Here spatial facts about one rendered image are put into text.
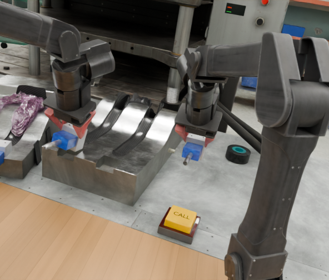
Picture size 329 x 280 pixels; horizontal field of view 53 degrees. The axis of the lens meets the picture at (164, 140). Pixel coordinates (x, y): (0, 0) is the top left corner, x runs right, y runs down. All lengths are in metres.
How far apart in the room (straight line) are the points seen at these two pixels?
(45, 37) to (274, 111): 0.42
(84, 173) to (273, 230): 0.49
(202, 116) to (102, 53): 0.25
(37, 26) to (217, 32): 1.00
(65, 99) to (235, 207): 0.51
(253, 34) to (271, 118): 1.07
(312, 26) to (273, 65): 7.00
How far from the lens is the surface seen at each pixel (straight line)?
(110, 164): 0.85
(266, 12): 1.50
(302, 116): 0.46
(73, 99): 0.73
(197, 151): 0.81
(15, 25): 0.64
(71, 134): 0.83
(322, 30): 7.48
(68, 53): 0.67
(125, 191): 0.81
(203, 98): 0.70
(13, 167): 0.91
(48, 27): 0.65
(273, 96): 0.45
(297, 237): 0.89
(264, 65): 0.47
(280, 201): 0.50
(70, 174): 0.87
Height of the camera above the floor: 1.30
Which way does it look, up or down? 25 degrees down
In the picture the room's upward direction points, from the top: 9 degrees clockwise
